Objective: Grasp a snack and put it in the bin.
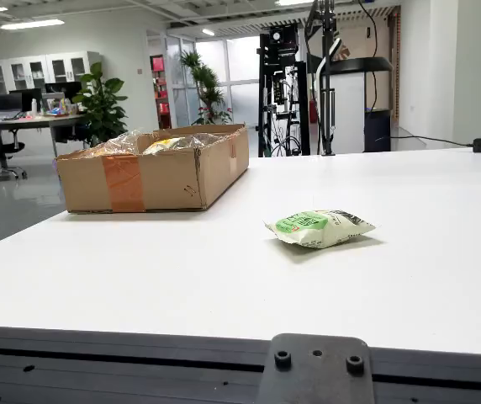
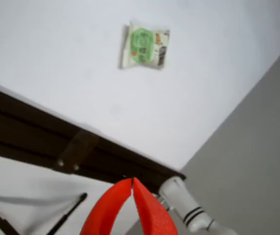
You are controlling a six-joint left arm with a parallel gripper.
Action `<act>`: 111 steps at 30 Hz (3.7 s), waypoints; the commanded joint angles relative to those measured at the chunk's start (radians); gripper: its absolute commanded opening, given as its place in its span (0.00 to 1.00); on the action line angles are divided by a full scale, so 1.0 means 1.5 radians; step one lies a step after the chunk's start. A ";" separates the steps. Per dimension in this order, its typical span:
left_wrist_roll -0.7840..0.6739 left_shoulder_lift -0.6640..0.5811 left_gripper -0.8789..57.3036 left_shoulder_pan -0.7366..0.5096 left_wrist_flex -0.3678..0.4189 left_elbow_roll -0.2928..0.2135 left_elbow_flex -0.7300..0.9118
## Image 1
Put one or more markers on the green white snack packet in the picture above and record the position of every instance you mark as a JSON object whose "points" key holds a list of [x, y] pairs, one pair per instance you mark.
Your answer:
{"points": [[320, 231]]}

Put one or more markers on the clear plastic snack bag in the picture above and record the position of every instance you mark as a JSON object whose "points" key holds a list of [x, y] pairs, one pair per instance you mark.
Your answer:
{"points": [[114, 145], [200, 139]]}

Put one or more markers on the yellow snack packet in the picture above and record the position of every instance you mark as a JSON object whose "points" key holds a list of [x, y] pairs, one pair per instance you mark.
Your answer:
{"points": [[160, 146]]}

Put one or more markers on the brown cardboard box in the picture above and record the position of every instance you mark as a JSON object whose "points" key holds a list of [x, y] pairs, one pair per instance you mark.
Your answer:
{"points": [[169, 181]]}

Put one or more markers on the red fire extinguisher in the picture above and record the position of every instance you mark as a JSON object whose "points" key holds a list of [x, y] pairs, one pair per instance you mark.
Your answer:
{"points": [[313, 111]]}

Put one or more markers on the tall thin potted plant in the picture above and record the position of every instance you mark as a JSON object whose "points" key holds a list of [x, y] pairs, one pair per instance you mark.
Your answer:
{"points": [[207, 84]]}

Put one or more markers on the red display shelf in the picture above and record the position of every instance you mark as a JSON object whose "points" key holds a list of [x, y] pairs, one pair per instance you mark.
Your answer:
{"points": [[160, 90]]}

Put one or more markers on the white black kiosk machine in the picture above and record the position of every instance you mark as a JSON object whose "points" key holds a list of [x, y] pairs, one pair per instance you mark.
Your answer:
{"points": [[350, 105]]}

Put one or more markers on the black articulated stand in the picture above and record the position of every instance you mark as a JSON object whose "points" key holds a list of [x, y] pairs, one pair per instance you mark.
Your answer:
{"points": [[328, 84]]}

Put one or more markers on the black equipment rack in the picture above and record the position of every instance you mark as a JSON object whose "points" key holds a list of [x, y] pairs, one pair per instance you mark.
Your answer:
{"points": [[282, 50]]}

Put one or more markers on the large leafy potted plant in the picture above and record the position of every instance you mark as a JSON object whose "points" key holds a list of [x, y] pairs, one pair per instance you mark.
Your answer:
{"points": [[102, 105]]}

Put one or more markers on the small ceiling light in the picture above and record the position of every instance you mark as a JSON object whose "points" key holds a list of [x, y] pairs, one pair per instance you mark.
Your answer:
{"points": [[208, 32]]}

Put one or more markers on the black mounting plate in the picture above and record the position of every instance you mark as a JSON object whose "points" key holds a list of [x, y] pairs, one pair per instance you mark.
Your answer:
{"points": [[314, 374]]}

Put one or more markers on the grey office desk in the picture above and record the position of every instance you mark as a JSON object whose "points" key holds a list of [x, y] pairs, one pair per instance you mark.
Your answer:
{"points": [[43, 120]]}

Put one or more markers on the white plastic bottle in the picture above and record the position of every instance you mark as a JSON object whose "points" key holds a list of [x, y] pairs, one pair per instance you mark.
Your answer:
{"points": [[34, 107]]}

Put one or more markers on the black computer monitor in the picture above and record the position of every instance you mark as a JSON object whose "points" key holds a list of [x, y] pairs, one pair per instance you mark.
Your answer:
{"points": [[8, 102], [30, 97]]}

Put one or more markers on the white glass-door cabinets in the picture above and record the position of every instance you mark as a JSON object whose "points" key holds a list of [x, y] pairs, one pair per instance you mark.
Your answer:
{"points": [[22, 71]]}

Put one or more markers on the dark aluminium table rail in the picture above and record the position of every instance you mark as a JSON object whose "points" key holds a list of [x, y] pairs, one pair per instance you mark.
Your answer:
{"points": [[97, 370]]}

